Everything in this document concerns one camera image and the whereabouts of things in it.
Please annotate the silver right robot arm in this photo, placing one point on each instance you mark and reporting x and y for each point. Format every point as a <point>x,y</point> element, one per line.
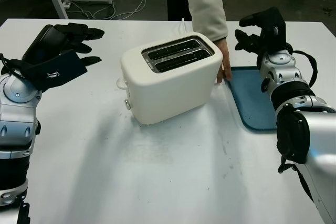
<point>315,134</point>

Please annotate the blue plastic tray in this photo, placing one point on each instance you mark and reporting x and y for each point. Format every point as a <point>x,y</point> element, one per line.
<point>252,98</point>

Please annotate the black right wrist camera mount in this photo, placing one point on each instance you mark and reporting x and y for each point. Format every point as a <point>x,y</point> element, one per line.
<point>274,22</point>

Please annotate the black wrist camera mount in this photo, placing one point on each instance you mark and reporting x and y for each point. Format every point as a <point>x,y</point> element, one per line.
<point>57,69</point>
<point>274,22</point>

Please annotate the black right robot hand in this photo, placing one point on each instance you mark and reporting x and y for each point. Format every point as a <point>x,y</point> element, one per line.
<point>246,43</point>

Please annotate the person's left forearm cream sleeve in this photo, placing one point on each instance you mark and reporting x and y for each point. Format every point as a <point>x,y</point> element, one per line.
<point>207,6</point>

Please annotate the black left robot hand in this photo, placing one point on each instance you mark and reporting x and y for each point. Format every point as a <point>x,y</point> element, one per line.
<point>44,43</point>

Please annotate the person's left hand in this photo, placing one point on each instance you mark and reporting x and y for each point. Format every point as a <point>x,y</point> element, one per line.
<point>227,58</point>

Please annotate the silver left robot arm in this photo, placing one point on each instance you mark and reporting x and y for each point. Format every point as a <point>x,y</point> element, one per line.
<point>15,119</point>

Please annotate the white power strip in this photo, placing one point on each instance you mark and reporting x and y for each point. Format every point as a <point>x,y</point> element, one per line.
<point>67,4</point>

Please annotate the cream two-slot toaster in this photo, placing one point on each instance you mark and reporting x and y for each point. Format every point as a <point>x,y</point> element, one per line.
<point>170,90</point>

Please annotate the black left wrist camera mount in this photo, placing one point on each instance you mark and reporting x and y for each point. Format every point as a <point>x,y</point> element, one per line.
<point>57,69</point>

